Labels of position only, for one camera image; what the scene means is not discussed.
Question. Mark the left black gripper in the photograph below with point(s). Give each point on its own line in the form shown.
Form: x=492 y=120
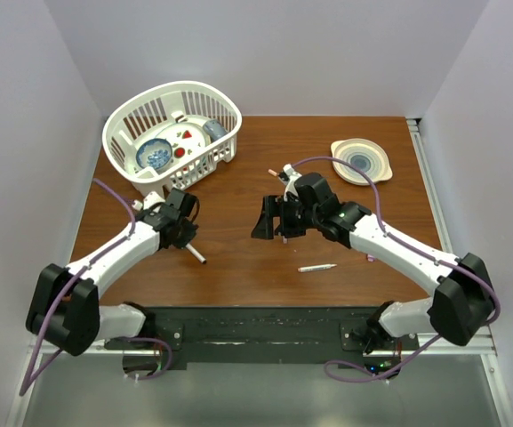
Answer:
x=188 y=235

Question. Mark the grey blue cup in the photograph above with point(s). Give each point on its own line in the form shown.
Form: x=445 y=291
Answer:
x=214 y=129

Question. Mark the white plastic dish basket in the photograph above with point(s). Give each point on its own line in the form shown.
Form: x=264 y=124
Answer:
x=143 y=116

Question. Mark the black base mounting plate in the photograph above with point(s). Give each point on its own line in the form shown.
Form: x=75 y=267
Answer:
x=260 y=335

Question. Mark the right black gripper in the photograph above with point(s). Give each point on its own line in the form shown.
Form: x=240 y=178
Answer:
x=272 y=207

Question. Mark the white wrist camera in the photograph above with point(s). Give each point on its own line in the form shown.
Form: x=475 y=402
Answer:
x=288 y=176
x=151 y=198

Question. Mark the white pink-end marker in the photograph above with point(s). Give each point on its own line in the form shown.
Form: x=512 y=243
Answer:
x=319 y=267

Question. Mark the beige plate blue rings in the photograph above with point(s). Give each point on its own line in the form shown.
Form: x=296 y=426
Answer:
x=363 y=161

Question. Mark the white strawberry plate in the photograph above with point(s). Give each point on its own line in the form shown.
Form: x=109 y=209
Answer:
x=187 y=140

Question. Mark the blue patterned bowl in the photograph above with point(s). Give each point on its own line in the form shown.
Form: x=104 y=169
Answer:
x=155 y=153

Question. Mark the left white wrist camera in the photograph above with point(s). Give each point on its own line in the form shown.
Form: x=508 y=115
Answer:
x=151 y=198

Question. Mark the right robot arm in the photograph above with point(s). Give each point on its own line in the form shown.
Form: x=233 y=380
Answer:
x=459 y=293

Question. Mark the white black-tip marker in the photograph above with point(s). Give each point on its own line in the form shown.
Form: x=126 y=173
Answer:
x=196 y=254

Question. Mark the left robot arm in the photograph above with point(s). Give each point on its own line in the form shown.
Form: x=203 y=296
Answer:
x=65 y=309

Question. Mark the aluminium frame rail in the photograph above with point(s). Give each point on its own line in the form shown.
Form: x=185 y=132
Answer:
x=483 y=344

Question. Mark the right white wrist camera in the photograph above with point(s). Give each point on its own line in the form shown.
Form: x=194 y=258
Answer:
x=288 y=176

